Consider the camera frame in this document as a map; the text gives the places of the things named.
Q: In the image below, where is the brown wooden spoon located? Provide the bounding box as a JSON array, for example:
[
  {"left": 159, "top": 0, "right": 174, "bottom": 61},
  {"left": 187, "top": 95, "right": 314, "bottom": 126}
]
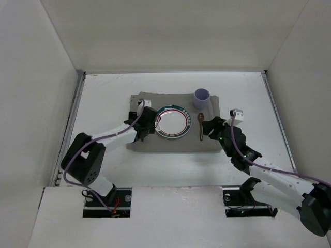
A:
[{"left": 197, "top": 112, "right": 204, "bottom": 141}]

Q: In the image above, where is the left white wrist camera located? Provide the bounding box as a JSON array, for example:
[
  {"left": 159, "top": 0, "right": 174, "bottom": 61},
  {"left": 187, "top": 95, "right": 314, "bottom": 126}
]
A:
[{"left": 138, "top": 99, "right": 152, "bottom": 107}]

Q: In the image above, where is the aluminium table rail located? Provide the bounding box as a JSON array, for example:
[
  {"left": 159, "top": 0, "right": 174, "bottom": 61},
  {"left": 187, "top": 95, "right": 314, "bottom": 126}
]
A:
[
  {"left": 49, "top": 70, "right": 86, "bottom": 187},
  {"left": 261, "top": 70, "right": 297, "bottom": 172}
]

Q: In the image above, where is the purple cable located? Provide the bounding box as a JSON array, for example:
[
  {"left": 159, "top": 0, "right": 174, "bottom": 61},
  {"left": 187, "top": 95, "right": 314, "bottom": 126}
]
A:
[
  {"left": 231, "top": 112, "right": 331, "bottom": 189},
  {"left": 63, "top": 99, "right": 145, "bottom": 212}
]

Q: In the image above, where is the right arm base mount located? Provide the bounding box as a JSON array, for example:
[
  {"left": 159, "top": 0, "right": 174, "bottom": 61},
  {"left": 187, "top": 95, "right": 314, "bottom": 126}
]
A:
[{"left": 222, "top": 177, "right": 278, "bottom": 218}]

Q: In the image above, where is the white plate green rim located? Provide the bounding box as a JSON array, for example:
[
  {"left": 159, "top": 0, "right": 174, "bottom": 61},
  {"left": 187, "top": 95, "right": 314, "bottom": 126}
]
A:
[{"left": 155, "top": 105, "right": 192, "bottom": 139}]

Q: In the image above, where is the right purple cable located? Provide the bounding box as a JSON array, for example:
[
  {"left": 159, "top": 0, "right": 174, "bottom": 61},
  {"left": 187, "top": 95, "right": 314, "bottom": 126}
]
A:
[{"left": 231, "top": 112, "right": 331, "bottom": 189}]

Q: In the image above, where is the left aluminium table rail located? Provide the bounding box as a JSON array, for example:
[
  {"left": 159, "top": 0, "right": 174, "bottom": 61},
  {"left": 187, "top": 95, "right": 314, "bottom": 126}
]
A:
[{"left": 49, "top": 70, "right": 86, "bottom": 187}]

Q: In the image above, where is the grey cloth placemat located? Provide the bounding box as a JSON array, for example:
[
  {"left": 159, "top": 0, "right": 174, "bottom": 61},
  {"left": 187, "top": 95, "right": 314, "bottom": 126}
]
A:
[{"left": 126, "top": 92, "right": 222, "bottom": 153}]

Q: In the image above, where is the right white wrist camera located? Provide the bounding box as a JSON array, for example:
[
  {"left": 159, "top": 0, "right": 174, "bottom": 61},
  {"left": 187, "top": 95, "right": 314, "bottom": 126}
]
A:
[{"left": 229, "top": 108, "right": 244, "bottom": 126}]

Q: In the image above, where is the right aluminium table rail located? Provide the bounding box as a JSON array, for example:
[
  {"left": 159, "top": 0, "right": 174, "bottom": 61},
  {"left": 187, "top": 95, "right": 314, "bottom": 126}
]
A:
[{"left": 261, "top": 70, "right": 297, "bottom": 172}]

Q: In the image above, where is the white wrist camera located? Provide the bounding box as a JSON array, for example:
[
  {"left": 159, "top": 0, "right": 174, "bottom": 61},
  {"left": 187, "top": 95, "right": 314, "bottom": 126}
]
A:
[
  {"left": 229, "top": 108, "right": 244, "bottom": 126},
  {"left": 138, "top": 99, "right": 152, "bottom": 107}
]

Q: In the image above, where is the lavender plastic cup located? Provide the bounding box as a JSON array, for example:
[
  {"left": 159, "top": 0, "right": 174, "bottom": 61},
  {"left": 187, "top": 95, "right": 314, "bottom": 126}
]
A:
[{"left": 193, "top": 88, "right": 210, "bottom": 110}]

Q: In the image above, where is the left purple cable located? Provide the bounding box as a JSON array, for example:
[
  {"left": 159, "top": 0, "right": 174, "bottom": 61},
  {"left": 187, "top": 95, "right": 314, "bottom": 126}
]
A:
[{"left": 63, "top": 99, "right": 145, "bottom": 212}]

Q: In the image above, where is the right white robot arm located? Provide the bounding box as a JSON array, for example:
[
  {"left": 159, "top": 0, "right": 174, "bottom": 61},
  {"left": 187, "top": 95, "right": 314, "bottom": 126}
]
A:
[{"left": 201, "top": 112, "right": 330, "bottom": 237}]

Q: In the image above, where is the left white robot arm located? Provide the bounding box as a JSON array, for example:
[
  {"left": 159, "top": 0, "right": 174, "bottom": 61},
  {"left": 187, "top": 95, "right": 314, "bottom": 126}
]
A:
[{"left": 61, "top": 102, "right": 158, "bottom": 201}]

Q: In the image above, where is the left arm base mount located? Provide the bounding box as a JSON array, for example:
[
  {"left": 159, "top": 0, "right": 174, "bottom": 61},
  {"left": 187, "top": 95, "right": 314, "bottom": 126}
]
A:
[{"left": 81, "top": 188, "right": 132, "bottom": 219}]

